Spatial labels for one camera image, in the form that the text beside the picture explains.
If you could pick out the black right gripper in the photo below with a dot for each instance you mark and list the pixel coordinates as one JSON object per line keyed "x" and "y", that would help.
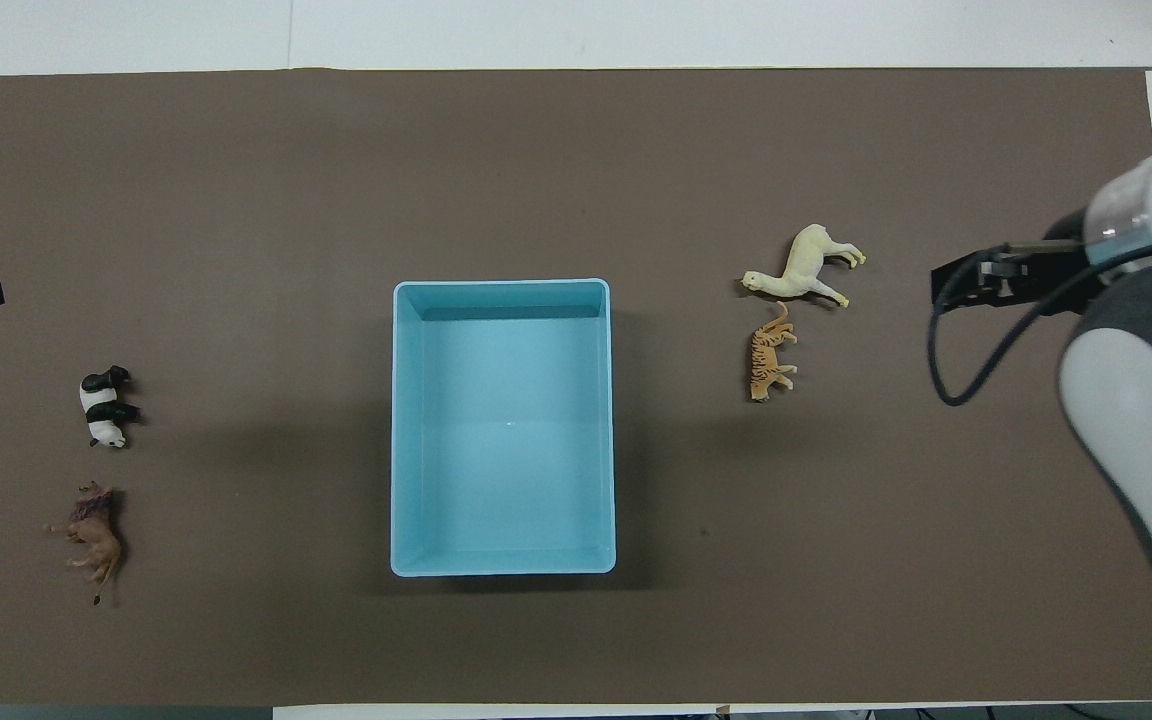
{"x": 1061, "y": 280}

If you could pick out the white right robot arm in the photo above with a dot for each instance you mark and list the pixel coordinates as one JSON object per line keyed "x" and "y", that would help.
{"x": 1136, "y": 400}

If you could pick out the brown table mat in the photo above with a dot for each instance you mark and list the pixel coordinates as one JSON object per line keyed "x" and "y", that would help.
{"x": 236, "y": 200}

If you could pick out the black and white panda toy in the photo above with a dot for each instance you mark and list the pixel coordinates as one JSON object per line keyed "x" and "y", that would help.
{"x": 99, "y": 400}

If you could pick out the brown lion toy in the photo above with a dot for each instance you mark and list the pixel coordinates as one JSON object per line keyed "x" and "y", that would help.
{"x": 96, "y": 540}

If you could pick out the orange striped tiger toy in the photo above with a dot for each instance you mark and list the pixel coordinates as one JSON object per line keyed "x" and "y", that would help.
{"x": 764, "y": 360}

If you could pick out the cream llama toy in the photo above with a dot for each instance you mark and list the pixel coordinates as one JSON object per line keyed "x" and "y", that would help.
{"x": 806, "y": 265}

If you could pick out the light blue storage box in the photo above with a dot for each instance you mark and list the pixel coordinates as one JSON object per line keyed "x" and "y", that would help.
{"x": 506, "y": 450}

